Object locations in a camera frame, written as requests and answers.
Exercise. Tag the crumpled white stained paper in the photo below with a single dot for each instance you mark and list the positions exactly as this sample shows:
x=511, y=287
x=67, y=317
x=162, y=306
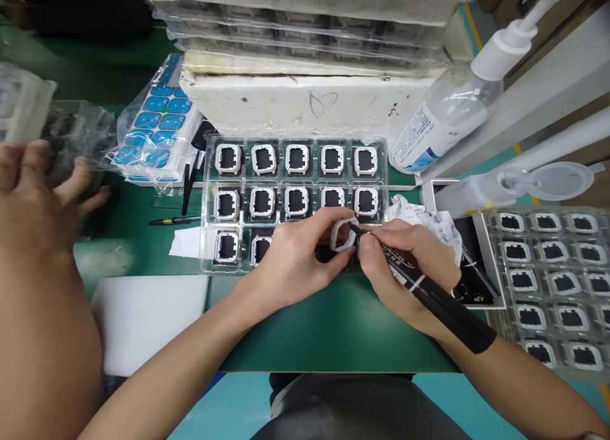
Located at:
x=441, y=225

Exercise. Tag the person's left thumb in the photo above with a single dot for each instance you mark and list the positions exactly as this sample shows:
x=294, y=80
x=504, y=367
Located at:
x=340, y=266

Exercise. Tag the batch of white watch frames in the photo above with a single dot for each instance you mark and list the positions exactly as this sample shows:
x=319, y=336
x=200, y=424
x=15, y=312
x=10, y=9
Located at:
x=296, y=159
x=557, y=282

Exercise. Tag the small clear flip-cap bottle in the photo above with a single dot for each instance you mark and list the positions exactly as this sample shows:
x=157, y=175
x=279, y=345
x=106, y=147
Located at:
x=481, y=192

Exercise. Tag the crinkled clear plastic bag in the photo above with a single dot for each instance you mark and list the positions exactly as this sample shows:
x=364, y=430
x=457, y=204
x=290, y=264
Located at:
x=71, y=125

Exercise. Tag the person's right thumb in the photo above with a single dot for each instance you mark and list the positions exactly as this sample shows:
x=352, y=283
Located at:
x=368, y=254

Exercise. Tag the white shelf rail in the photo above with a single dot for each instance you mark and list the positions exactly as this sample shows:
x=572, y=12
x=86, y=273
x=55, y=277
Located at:
x=548, y=96

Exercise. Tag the white foam box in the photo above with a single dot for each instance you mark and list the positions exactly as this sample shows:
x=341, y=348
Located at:
x=286, y=101

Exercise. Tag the black tweezers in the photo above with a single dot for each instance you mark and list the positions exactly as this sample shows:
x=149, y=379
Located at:
x=187, y=187

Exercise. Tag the person's left fingers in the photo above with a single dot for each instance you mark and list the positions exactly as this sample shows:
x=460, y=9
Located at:
x=310, y=237

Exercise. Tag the clear spray bottle white pump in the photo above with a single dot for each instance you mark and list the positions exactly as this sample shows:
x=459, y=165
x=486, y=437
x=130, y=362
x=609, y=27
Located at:
x=443, y=111

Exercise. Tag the person's right index finger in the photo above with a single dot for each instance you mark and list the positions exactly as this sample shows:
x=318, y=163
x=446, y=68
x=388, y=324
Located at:
x=393, y=226

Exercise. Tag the person's left index finger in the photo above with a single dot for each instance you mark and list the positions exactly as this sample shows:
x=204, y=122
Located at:
x=329, y=216

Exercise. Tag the hollow white watch frame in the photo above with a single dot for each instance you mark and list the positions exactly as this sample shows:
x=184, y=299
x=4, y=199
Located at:
x=344, y=223

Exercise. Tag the thin black pen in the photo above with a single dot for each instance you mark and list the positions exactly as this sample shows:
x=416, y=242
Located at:
x=174, y=220

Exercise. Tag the black marker pen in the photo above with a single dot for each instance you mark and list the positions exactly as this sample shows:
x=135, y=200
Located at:
x=443, y=311

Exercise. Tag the bag of blue label sheets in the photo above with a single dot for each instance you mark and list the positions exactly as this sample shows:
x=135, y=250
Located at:
x=157, y=125

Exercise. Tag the white paper sheet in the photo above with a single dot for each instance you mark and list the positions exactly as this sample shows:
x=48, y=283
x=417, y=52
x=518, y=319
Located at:
x=147, y=321

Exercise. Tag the stack of clear plastic trays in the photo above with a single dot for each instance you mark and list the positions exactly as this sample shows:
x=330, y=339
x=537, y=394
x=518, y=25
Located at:
x=305, y=25

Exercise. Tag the person's right hand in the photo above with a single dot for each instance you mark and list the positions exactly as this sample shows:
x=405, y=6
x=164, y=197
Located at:
x=414, y=278

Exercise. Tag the person's left hand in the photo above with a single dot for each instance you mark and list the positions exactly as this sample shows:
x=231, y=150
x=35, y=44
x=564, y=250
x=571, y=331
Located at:
x=290, y=263

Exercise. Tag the small white paper scrap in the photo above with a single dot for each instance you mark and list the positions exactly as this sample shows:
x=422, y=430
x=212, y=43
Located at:
x=185, y=243

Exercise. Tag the clear plastic blister tray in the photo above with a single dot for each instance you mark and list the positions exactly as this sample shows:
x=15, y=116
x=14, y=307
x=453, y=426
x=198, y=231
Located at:
x=548, y=287
x=267, y=177

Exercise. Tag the black box with white rim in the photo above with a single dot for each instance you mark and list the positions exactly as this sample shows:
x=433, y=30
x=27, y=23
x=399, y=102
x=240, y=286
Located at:
x=476, y=273

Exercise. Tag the person's body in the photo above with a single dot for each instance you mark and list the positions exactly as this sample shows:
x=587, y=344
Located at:
x=352, y=406

